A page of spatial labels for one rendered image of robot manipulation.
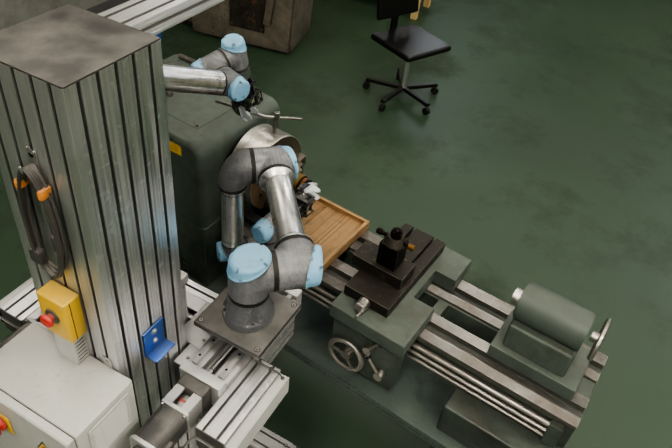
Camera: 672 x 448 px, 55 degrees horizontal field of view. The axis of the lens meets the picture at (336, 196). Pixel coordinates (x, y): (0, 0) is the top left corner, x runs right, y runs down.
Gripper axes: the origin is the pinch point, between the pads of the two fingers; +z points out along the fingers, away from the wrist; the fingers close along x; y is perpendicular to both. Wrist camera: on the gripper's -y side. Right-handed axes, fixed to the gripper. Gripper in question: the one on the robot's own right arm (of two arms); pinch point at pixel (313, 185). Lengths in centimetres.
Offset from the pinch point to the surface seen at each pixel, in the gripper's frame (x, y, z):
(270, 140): 15.6, -17.3, -5.6
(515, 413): -33, 102, -19
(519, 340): -10, 93, -10
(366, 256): -5.9, 34.5, -14.0
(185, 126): 17, -45, -22
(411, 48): -58, -82, 242
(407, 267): -5.8, 48.6, -9.2
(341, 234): -19.5, 13.9, 2.6
